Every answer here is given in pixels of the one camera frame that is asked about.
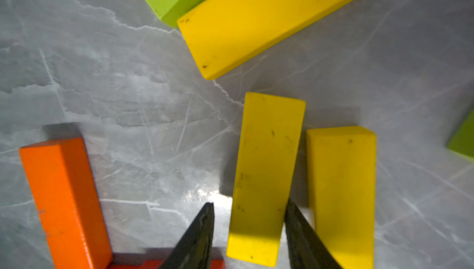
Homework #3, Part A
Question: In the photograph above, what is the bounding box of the yellow block pair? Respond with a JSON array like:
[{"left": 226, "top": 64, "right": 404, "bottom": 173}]
[
  {"left": 227, "top": 92, "right": 306, "bottom": 267},
  {"left": 306, "top": 126, "right": 377, "bottom": 269}
]

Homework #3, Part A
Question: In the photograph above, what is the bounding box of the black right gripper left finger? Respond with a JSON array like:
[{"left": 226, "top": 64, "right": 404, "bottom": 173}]
[{"left": 160, "top": 202, "right": 215, "bottom": 269}]

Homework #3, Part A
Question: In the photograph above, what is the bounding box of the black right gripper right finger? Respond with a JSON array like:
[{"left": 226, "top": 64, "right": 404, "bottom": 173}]
[{"left": 285, "top": 199, "right": 342, "bottom": 269}]

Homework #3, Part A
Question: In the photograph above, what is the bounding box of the orange block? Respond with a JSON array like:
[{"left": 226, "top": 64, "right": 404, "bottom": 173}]
[{"left": 19, "top": 138, "right": 112, "bottom": 269}]

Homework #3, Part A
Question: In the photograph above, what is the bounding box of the red block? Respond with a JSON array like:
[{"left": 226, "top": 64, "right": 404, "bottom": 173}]
[{"left": 108, "top": 260, "right": 226, "bottom": 269}]

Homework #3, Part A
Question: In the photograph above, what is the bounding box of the yellow block upper centre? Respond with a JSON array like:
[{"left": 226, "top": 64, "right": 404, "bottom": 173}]
[{"left": 178, "top": 0, "right": 353, "bottom": 80}]

